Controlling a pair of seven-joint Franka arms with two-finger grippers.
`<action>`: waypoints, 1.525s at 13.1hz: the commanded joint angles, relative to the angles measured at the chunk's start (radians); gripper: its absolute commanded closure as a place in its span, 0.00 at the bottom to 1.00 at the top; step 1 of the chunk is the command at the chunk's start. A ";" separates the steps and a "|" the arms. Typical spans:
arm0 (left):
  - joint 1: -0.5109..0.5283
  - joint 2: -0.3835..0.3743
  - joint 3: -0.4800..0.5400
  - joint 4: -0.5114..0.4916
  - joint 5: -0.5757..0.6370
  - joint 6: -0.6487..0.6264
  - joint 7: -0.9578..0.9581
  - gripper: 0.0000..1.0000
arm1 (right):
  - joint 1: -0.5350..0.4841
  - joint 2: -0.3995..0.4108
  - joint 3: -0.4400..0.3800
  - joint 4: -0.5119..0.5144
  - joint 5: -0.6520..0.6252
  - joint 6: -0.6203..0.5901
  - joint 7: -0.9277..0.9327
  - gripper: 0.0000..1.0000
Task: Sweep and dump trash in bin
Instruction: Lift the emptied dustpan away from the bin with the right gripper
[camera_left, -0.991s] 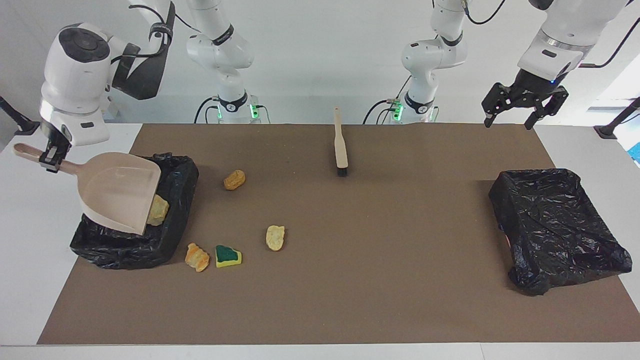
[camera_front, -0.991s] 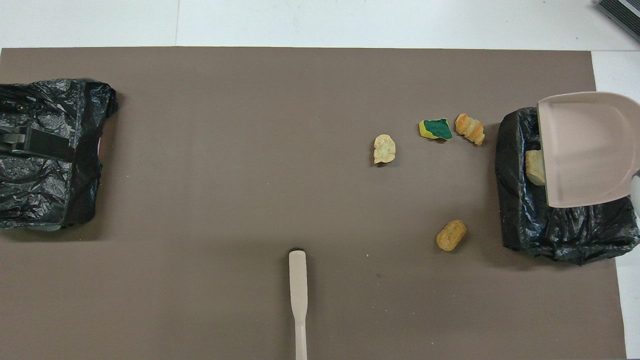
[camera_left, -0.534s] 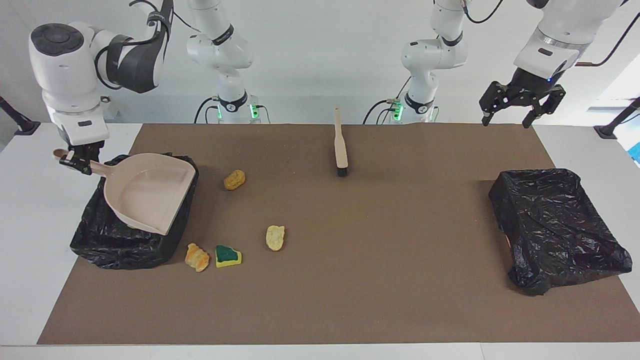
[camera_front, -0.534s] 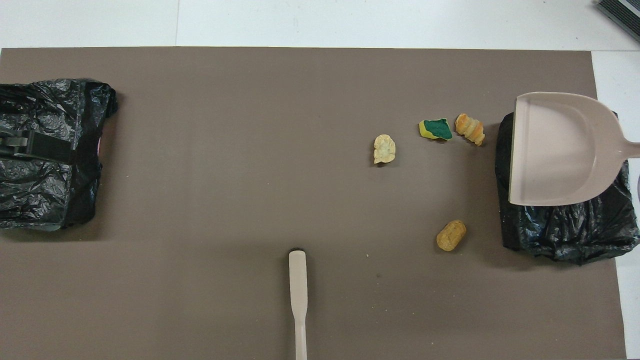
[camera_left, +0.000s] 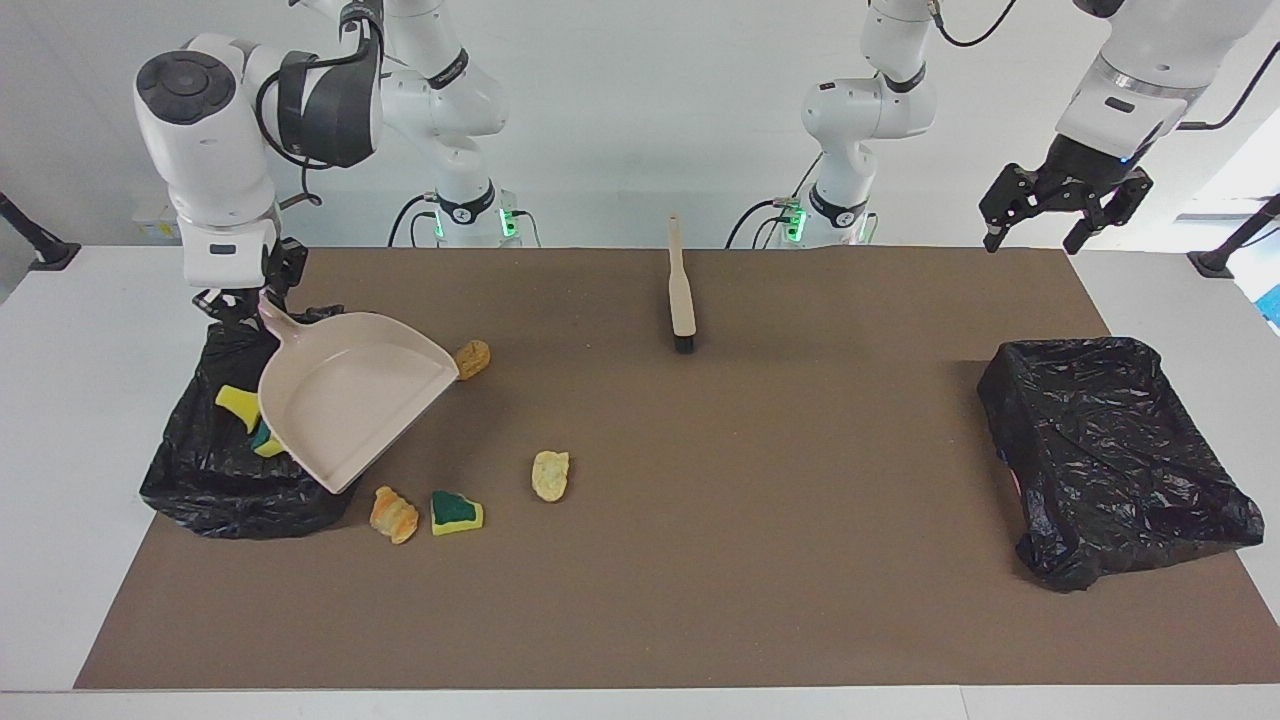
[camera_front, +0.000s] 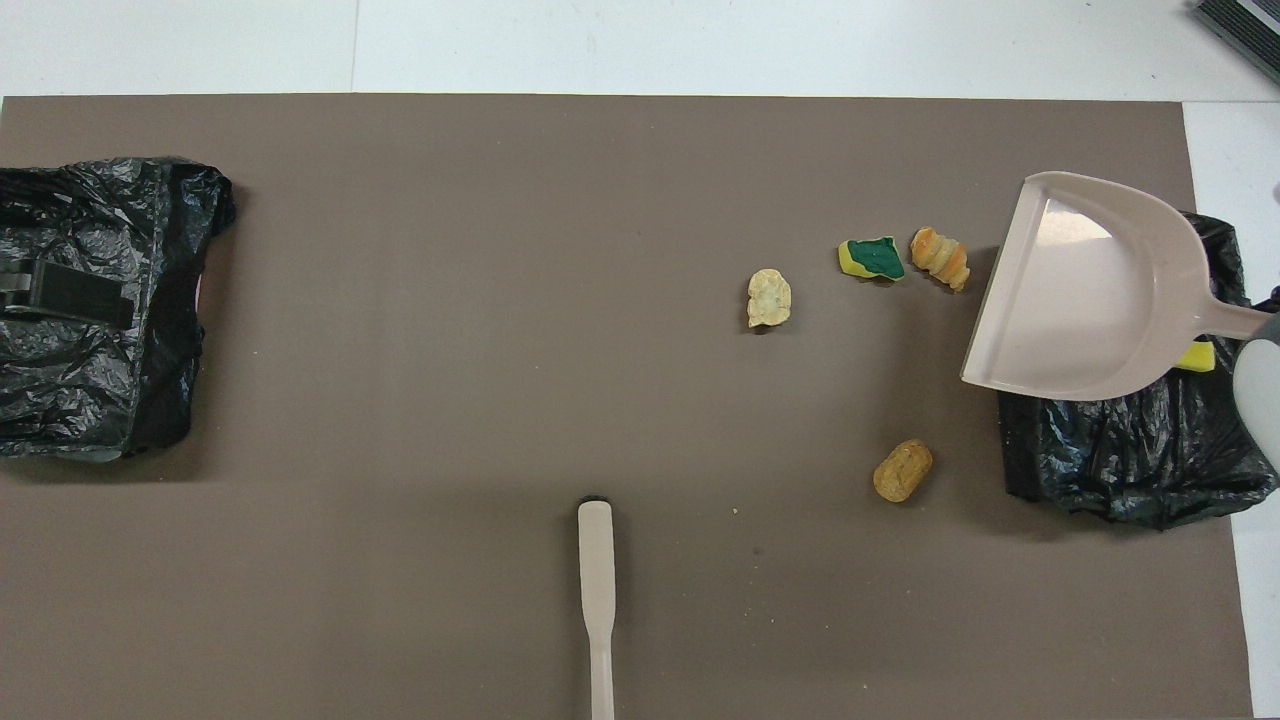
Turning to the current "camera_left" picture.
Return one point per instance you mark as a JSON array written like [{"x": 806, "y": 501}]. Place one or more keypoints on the white wall boxes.
[{"x": 160, "y": 215}]

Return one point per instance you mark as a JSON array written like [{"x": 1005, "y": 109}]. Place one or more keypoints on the bin lined with black bag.
[
  {"x": 200, "y": 490},
  {"x": 1100, "y": 460}
]

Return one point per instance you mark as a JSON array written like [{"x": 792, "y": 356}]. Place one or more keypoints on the orange striped croissant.
[{"x": 393, "y": 515}]

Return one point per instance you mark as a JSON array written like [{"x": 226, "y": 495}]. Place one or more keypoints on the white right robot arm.
[{"x": 210, "y": 160}]

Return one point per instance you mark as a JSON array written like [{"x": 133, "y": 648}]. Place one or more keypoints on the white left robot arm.
[{"x": 870, "y": 100}]

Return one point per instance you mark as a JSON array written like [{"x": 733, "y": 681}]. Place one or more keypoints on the beige brush with black bristles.
[{"x": 682, "y": 300}]

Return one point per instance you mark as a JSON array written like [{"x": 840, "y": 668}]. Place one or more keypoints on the green and yellow sponge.
[{"x": 455, "y": 512}]

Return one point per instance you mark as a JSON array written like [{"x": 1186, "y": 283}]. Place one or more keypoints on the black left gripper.
[{"x": 1085, "y": 170}]

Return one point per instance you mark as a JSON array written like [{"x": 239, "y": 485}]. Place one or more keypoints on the small yellow sponge wedge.
[{"x": 238, "y": 403}]

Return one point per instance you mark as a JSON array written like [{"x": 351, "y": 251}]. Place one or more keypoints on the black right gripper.
[{"x": 285, "y": 268}]

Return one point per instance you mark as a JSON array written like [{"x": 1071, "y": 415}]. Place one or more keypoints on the round pale cracker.
[{"x": 550, "y": 475}]

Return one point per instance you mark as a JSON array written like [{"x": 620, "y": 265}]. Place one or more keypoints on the notched yellow sponge piece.
[{"x": 266, "y": 442}]

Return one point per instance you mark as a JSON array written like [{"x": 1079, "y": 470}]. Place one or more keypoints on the black camera stand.
[
  {"x": 45, "y": 250},
  {"x": 1215, "y": 262}
]

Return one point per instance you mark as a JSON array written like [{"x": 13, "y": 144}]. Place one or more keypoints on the brown nugget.
[{"x": 474, "y": 357}]

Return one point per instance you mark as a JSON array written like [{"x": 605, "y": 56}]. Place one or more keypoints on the beige plastic dustpan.
[{"x": 350, "y": 400}]

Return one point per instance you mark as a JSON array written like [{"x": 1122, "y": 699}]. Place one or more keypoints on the brown table mat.
[{"x": 700, "y": 580}]

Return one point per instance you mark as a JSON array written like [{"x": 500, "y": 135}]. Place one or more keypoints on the blue object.
[{"x": 1274, "y": 305}]

